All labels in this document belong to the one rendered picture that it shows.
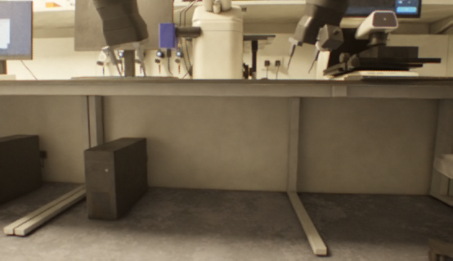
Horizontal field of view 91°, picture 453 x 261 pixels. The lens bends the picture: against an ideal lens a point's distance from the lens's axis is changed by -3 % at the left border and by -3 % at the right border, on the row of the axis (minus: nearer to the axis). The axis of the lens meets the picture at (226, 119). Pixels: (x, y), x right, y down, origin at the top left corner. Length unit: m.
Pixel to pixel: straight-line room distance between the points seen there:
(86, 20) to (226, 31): 0.82
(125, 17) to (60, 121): 1.79
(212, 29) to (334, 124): 1.18
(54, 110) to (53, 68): 0.32
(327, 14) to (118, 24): 0.37
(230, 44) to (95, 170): 0.98
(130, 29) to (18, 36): 1.42
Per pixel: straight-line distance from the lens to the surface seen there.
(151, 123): 1.82
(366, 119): 1.89
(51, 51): 2.26
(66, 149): 2.21
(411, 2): 1.47
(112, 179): 1.41
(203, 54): 0.92
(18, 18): 1.89
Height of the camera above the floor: 0.69
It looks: 5 degrees down
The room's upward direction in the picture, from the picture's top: 1 degrees clockwise
